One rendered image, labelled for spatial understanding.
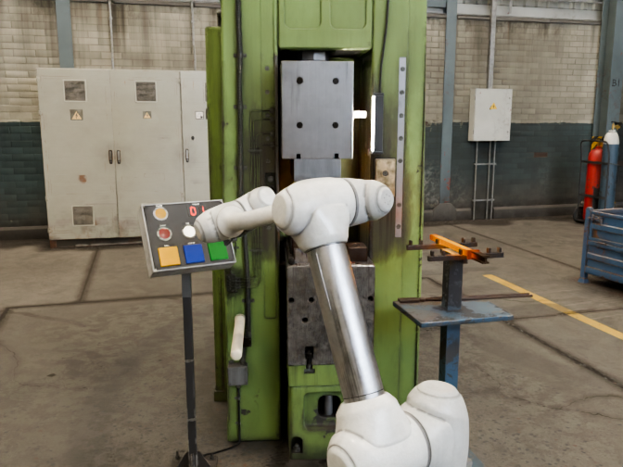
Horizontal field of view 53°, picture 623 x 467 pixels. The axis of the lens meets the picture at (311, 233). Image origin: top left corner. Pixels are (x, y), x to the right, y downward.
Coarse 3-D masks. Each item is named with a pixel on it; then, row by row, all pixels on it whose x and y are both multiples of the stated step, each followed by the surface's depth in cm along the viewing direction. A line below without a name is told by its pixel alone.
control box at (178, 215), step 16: (144, 208) 242; (176, 208) 248; (192, 208) 251; (208, 208) 254; (144, 224) 241; (160, 224) 243; (176, 224) 246; (192, 224) 249; (144, 240) 243; (160, 240) 241; (176, 240) 244; (192, 240) 246; (208, 256) 247; (160, 272) 238; (176, 272) 244
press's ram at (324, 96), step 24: (288, 72) 254; (312, 72) 255; (336, 72) 256; (288, 96) 256; (312, 96) 257; (336, 96) 257; (288, 120) 258; (312, 120) 258; (336, 120) 259; (288, 144) 259; (312, 144) 260; (336, 144) 261
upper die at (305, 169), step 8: (296, 160) 261; (304, 160) 261; (312, 160) 261; (320, 160) 262; (328, 160) 262; (336, 160) 262; (296, 168) 261; (304, 168) 262; (312, 168) 262; (320, 168) 262; (328, 168) 262; (336, 168) 263; (296, 176) 262; (304, 176) 262; (312, 176) 263; (320, 176) 263; (328, 176) 263; (336, 176) 263
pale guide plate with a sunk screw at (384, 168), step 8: (376, 160) 276; (384, 160) 276; (392, 160) 276; (376, 168) 276; (384, 168) 276; (392, 168) 277; (376, 176) 277; (384, 176) 277; (392, 176) 277; (392, 184) 278; (392, 192) 279
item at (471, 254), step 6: (432, 234) 269; (432, 240) 267; (444, 240) 257; (450, 240) 257; (450, 246) 251; (456, 246) 246; (462, 246) 244; (468, 252) 234; (474, 252) 232; (480, 252) 232; (468, 258) 235; (474, 258) 233; (480, 258) 229; (486, 258) 226
